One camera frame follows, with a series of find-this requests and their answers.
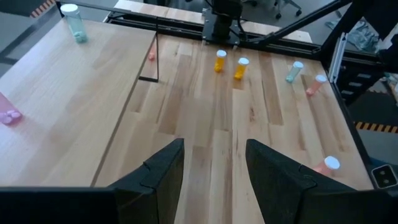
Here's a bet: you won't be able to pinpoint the silver aluminium profile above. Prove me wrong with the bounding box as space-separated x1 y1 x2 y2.
328 32 348 84

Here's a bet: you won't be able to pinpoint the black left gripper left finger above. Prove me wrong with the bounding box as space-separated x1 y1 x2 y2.
107 138 186 224

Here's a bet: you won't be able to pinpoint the black office chair base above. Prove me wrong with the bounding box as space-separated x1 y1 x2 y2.
248 0 303 20

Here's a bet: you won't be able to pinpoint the black slotted cabinet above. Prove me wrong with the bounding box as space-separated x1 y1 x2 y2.
334 67 384 105

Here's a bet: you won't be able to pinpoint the black aluminium table frame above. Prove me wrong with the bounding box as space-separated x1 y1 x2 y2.
55 0 377 194

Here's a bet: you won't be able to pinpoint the black hazard-striped floor mat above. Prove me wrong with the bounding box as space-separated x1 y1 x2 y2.
0 0 58 19
348 99 398 134

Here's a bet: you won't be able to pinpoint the black vertical rig post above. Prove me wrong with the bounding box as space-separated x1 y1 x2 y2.
320 0 398 74

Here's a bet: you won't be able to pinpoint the grey blue crumpled cloth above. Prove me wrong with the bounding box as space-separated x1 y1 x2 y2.
325 20 382 54

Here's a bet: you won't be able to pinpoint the amber yellow medicine bottle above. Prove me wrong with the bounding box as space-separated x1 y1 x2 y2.
213 49 228 74
233 57 251 81

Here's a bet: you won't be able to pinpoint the teal medicine bottle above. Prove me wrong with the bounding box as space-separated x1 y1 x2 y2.
60 3 89 44
285 61 305 84

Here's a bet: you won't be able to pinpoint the wooden shelf black legs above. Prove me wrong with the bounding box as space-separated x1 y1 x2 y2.
0 0 160 187

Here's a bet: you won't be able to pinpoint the purple pink medicine bottle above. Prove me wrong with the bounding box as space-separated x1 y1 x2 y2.
0 91 23 126

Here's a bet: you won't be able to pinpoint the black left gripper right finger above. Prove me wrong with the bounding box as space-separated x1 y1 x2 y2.
244 138 358 224

